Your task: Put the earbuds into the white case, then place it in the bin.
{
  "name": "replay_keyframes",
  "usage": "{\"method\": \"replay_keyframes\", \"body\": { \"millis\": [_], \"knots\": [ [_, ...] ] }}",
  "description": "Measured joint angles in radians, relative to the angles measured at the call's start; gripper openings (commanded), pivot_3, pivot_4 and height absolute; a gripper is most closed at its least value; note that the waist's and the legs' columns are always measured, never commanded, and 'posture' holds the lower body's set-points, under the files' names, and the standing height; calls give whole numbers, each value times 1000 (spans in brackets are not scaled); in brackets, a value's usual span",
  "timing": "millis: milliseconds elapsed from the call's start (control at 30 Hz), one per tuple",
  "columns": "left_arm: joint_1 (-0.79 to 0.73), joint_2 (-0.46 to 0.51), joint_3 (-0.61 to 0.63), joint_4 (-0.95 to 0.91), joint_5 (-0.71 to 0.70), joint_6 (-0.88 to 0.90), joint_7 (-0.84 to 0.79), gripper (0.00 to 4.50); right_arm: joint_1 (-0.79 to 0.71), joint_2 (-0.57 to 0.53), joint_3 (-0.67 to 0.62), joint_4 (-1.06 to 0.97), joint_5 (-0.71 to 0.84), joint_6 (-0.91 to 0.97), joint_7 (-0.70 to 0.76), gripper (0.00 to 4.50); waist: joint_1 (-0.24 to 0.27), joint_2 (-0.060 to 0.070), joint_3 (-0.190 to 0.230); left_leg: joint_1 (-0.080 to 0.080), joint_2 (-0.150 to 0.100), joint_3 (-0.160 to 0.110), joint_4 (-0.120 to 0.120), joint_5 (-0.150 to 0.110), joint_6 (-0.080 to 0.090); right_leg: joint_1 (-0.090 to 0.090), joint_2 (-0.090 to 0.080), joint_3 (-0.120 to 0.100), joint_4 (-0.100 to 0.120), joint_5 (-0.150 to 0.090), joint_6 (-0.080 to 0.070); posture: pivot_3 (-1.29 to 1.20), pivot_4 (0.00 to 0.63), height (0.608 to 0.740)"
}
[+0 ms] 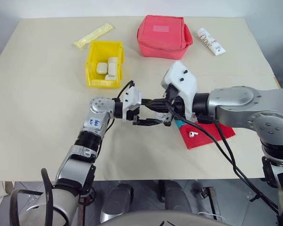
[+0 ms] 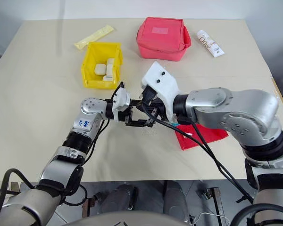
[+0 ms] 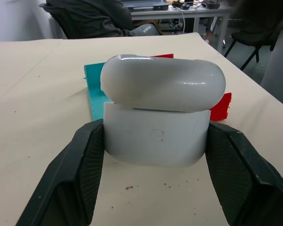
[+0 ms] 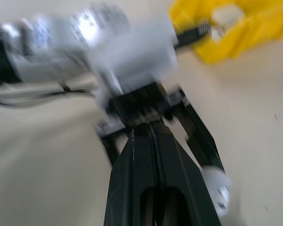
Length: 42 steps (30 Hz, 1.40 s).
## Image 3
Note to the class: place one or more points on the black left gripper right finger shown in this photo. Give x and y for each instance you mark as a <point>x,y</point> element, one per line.
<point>245,183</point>

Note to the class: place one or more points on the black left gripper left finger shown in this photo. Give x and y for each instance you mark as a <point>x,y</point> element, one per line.
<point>70,179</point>

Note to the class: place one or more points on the white earbuds case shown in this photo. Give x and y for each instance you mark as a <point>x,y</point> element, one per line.
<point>155,94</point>

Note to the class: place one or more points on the red plastic bin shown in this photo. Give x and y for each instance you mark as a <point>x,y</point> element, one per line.
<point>220,108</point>

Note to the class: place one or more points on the teal plastic bin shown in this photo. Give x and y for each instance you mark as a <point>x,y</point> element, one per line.
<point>94,94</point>

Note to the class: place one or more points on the black chair with dark coat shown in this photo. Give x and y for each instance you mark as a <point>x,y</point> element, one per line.
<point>254,23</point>

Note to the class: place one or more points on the seated person in dark clothes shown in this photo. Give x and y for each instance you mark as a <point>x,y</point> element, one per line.
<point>92,14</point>

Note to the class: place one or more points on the grey white desk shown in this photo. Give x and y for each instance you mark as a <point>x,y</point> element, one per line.
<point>202,13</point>

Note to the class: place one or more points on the black desk device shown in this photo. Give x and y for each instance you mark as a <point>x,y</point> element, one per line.
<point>212,4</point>

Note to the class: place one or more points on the black computer mouse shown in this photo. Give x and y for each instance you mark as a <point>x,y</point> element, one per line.
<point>185,6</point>

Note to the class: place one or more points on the grey laptop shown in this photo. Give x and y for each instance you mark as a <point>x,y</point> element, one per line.
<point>143,3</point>

